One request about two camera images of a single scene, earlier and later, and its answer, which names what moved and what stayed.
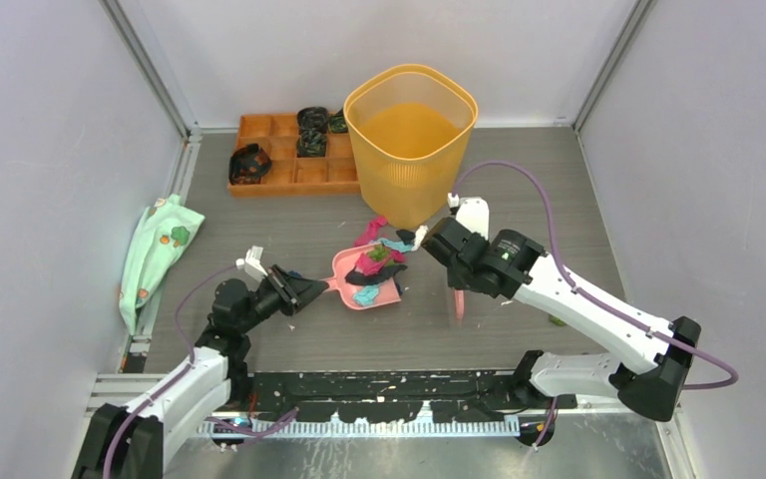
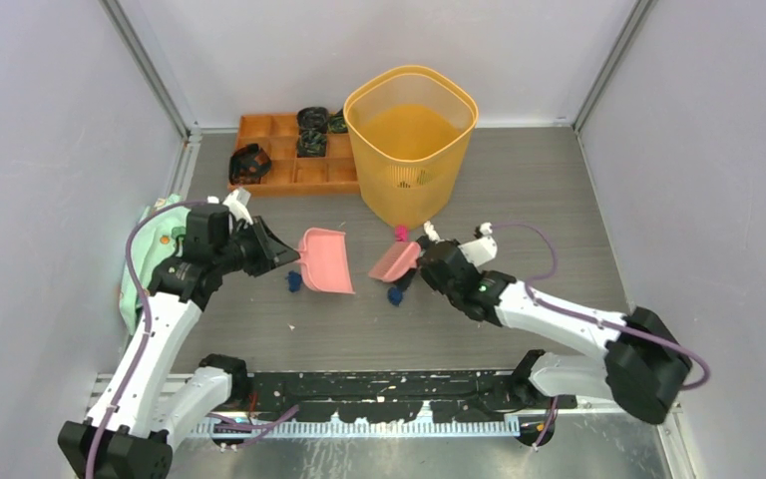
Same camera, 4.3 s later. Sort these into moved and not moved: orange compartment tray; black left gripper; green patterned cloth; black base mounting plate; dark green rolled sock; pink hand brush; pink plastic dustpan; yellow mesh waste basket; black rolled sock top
Moved: pink plastic dustpan; black left gripper; pink hand brush
Not moved: black base mounting plate; black rolled sock top; orange compartment tray; yellow mesh waste basket; green patterned cloth; dark green rolled sock
